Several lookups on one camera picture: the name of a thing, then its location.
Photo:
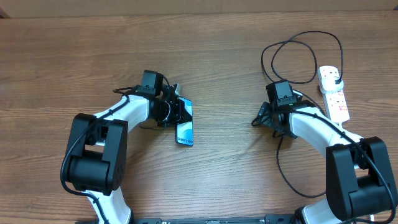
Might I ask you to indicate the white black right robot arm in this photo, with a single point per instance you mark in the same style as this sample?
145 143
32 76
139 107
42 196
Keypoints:
359 176

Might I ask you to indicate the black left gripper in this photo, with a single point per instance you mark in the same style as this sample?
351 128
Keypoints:
180 111

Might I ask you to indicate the white USB charger adapter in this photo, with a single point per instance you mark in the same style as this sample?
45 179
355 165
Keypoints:
330 85

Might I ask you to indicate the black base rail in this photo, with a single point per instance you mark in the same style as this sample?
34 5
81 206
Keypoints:
267 219

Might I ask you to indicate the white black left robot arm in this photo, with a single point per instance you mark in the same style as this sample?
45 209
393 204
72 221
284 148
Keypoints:
95 159

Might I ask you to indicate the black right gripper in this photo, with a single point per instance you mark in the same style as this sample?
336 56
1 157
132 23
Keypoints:
267 118

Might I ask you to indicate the Samsung Galaxy smartphone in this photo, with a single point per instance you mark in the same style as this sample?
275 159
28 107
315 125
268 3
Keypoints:
184 127

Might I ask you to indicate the white power strip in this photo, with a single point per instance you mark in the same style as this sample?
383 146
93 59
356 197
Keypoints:
335 103

